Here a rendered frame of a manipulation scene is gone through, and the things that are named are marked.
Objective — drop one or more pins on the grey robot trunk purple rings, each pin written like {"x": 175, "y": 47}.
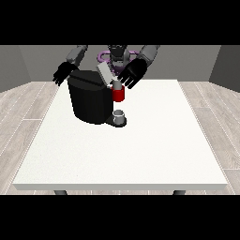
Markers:
{"x": 117, "y": 56}

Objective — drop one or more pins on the black coffee machine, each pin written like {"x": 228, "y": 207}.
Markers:
{"x": 90, "y": 97}

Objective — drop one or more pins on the small grey coffee pod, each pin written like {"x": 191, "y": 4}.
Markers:
{"x": 116, "y": 83}

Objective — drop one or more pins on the small grey cup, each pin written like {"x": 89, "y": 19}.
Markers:
{"x": 119, "y": 116}

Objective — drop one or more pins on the dark table leg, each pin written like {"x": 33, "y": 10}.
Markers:
{"x": 60, "y": 192}
{"x": 179, "y": 192}

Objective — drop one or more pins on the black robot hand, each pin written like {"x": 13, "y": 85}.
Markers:
{"x": 63, "y": 72}
{"x": 133, "y": 72}

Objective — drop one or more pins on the pale grey machine lid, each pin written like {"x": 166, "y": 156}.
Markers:
{"x": 105, "y": 72}

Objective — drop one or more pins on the red pod holder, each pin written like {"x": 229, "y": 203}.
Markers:
{"x": 118, "y": 93}

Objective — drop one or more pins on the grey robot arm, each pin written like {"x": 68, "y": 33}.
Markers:
{"x": 76, "y": 55}
{"x": 147, "y": 54}

